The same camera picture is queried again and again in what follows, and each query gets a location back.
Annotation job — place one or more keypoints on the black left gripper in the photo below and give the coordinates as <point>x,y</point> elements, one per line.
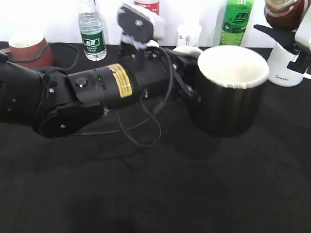
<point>171,74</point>

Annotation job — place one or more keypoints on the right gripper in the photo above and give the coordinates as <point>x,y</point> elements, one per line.
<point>289,39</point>

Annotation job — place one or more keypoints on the orange nescafe coffee bottle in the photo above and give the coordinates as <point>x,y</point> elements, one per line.
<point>285,14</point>

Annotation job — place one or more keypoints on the black mug white inside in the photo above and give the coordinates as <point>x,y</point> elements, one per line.
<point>230,85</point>

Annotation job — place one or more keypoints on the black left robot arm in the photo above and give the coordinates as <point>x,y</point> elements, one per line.
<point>57,104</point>

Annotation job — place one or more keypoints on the grey mug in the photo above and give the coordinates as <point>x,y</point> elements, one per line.
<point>188,50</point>

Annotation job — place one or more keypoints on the green sprite bottle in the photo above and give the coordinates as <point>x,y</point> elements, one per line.
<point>235,21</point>

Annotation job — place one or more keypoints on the maroon mug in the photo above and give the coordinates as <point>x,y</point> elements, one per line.
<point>27,47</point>

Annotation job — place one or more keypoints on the cola bottle red label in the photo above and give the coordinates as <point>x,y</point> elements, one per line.
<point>152,5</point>

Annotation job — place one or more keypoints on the clear water bottle green label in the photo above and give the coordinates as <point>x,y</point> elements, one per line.
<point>91,30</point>

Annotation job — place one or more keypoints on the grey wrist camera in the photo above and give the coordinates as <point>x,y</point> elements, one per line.
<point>139,25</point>

